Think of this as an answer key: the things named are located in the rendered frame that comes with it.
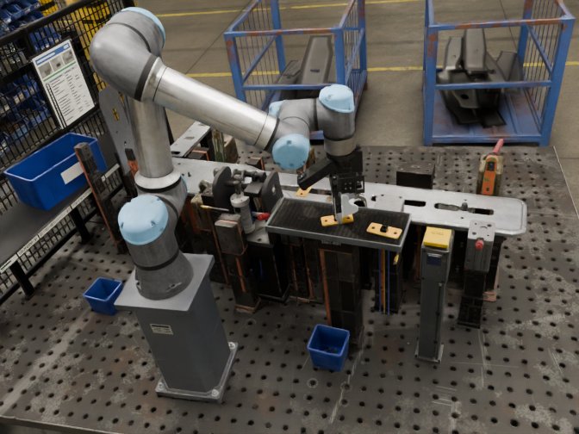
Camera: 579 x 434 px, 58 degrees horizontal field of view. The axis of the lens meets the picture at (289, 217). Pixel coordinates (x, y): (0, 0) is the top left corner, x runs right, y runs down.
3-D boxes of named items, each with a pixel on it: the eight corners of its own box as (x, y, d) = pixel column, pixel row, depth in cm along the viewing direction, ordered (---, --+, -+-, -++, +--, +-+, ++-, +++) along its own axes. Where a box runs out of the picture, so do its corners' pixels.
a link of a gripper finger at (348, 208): (360, 226, 134) (357, 195, 129) (337, 229, 134) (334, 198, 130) (357, 220, 137) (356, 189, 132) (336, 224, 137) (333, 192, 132)
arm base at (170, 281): (181, 301, 130) (171, 273, 124) (127, 297, 133) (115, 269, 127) (201, 261, 141) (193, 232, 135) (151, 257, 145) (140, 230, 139)
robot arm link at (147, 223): (125, 268, 127) (107, 226, 119) (140, 233, 138) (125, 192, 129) (172, 266, 126) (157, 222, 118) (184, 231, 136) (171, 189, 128)
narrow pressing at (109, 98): (142, 159, 210) (115, 80, 190) (126, 175, 202) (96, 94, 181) (141, 159, 210) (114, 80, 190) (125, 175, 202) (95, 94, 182)
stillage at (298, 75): (283, 89, 492) (269, -17, 435) (368, 87, 472) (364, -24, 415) (246, 155, 402) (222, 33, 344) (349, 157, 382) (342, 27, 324)
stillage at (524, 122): (421, 89, 457) (426, -27, 400) (519, 85, 439) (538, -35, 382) (422, 161, 366) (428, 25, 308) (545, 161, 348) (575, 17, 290)
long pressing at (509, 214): (527, 196, 164) (528, 192, 163) (525, 241, 148) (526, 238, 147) (162, 157, 212) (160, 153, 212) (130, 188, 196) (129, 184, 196)
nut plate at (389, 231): (402, 230, 132) (402, 226, 131) (397, 239, 129) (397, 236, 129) (371, 223, 136) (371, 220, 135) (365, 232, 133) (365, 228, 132)
